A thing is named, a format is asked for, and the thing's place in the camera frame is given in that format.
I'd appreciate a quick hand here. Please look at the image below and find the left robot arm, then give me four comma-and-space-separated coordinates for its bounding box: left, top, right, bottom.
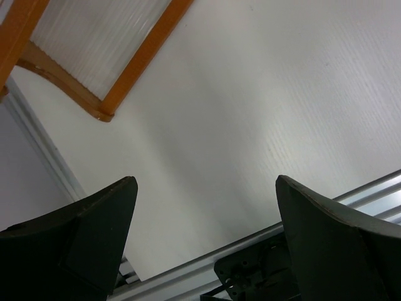
1, 174, 400, 300

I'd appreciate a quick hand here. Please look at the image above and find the wooden shelf rack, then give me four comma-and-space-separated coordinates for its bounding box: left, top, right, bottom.
1, 1, 191, 122

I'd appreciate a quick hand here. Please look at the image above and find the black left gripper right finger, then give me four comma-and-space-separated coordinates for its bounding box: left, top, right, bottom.
276, 175, 400, 300

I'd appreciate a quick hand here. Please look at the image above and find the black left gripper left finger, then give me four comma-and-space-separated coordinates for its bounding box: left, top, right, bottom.
1, 176, 138, 300

